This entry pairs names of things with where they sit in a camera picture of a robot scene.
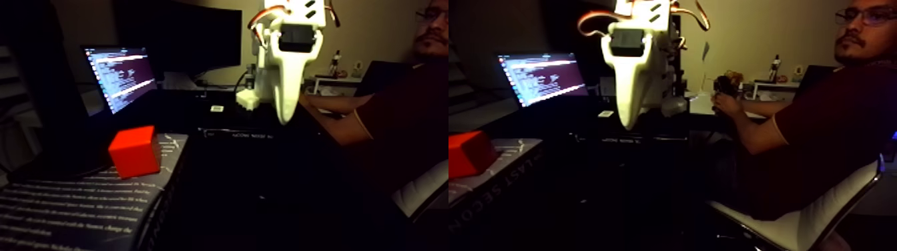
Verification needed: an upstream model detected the red cube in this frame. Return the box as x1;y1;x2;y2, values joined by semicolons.
107;125;162;180

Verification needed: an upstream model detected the dark leader arm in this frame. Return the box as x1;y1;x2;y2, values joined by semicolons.
711;73;743;117

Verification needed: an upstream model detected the person's hand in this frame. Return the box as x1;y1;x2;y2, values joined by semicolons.
713;91;745;119

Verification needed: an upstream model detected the black box white lettering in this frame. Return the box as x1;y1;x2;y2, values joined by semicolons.
198;126;281;143

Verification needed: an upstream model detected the black flat monitor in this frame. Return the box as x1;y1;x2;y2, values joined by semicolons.
114;0;244;79

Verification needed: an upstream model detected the open laptop lit screen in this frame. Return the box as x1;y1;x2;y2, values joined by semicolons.
81;45;166;117

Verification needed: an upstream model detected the grey book white text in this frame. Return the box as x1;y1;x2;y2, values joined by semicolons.
0;133;190;251

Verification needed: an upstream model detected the white shelf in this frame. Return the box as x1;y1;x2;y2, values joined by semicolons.
743;79;800;103

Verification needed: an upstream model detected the white office chair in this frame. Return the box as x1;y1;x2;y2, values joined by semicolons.
707;150;886;251

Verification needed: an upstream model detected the person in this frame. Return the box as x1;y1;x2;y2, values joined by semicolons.
735;0;897;222

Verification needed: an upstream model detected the orange servo cable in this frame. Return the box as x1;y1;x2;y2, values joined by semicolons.
247;5;288;47

